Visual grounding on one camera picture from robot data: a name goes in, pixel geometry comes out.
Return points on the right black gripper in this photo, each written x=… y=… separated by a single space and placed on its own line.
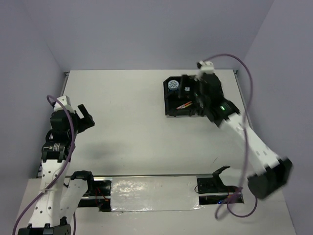
x=185 y=81

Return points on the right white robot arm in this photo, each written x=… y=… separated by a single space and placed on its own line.
x=271 y=171

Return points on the blue tape roll front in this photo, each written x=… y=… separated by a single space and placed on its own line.
x=173 y=85

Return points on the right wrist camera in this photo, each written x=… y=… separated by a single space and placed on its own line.
x=204 y=67

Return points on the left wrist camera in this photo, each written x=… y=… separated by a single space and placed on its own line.
x=65 y=101

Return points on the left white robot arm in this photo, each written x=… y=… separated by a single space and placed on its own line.
x=54 y=207

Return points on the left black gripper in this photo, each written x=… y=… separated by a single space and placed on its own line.
x=86 y=122

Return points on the black compartment organizer tray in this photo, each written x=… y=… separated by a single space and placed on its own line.
x=172 y=100

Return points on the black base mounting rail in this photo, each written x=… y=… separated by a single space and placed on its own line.
x=156 y=193

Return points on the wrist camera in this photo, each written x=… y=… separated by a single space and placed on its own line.
x=65 y=101
x=204 y=67

